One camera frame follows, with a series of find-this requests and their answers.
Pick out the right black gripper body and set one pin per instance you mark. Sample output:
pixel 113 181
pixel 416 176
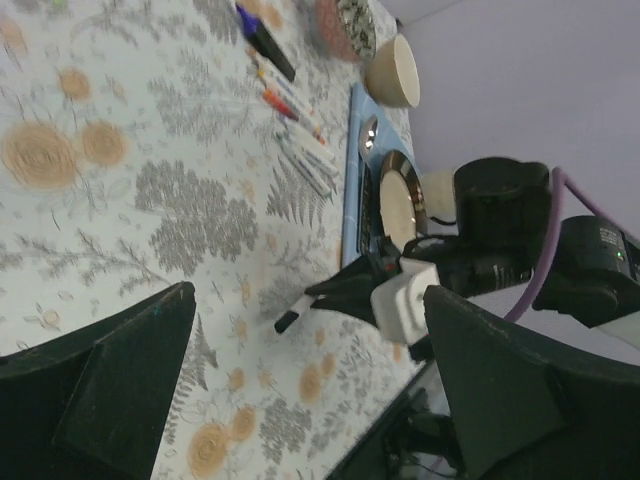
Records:
pixel 460 266

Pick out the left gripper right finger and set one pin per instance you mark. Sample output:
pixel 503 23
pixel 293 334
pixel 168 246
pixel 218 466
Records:
pixel 525 406

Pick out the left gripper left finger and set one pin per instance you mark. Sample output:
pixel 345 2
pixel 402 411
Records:
pixel 92 404

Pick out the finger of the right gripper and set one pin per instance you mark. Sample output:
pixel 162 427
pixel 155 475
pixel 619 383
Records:
pixel 349 291

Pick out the black capped marker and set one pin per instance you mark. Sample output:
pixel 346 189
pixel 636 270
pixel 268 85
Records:
pixel 302 305

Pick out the red marker pen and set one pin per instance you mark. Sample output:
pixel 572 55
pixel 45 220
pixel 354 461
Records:
pixel 289 112

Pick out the purple black highlighter pen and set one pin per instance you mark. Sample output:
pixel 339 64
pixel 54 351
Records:
pixel 263 42

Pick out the green capped marker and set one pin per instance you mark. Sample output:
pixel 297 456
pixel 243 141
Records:
pixel 298 135

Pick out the yellow capped marker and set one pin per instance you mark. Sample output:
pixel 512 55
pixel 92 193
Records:
pixel 270 74

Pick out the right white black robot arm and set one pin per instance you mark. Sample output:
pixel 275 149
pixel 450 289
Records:
pixel 510 232

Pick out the dark rimmed dinner plate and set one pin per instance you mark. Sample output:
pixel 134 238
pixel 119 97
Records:
pixel 402 207

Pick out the metal fork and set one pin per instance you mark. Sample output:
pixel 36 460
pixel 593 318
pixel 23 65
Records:
pixel 366 217

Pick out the metal spoon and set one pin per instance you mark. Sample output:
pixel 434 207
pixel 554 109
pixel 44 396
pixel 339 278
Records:
pixel 367 137

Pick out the blue checked cloth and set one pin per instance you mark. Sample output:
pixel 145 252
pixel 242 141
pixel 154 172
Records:
pixel 362 107

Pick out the cream ceramic bowl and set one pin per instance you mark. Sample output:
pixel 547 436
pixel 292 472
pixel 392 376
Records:
pixel 392 78

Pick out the floral tablecloth mat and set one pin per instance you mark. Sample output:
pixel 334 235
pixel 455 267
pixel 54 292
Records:
pixel 137 151

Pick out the floral dark patterned bowl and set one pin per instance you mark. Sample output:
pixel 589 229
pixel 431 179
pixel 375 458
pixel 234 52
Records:
pixel 347 29

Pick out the cream mug dark handle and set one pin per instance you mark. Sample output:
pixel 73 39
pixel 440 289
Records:
pixel 438 193

